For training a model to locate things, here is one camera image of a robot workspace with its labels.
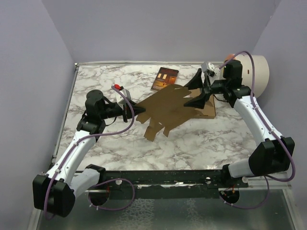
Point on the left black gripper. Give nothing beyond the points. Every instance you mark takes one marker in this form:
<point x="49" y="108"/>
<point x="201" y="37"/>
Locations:
<point x="137" y="109"/>

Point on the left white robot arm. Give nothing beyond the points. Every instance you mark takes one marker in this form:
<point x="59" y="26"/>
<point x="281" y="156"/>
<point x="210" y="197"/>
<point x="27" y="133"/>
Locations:
<point x="79" y="143"/>

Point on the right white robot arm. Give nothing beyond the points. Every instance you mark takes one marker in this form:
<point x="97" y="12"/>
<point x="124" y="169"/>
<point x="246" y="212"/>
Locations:
<point x="274" y="151"/>

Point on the dark paperback book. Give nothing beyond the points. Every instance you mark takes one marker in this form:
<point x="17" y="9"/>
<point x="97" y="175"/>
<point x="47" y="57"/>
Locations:
<point x="164" y="77"/>

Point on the folded brown cardboard box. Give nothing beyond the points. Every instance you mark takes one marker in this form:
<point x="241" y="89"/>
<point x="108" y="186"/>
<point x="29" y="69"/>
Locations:
<point x="208" y="112"/>

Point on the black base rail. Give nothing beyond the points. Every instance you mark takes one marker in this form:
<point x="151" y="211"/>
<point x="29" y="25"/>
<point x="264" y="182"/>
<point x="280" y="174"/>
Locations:
<point x="166" y="184"/>

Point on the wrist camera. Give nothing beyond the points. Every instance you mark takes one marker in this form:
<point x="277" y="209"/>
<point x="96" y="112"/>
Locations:
<point x="122" y="95"/>
<point x="210" y="69"/>

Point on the round pastel drawer cabinet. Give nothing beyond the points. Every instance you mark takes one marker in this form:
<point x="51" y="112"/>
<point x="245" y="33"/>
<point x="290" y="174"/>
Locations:
<point x="262" y="72"/>

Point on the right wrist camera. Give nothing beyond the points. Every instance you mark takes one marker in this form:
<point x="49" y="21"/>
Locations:
<point x="210" y="69"/>

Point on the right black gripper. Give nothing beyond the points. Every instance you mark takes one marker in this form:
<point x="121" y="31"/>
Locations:
<point x="199" y="101"/>

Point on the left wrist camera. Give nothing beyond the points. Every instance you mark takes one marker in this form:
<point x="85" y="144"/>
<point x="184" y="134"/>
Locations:
<point x="122" y="95"/>

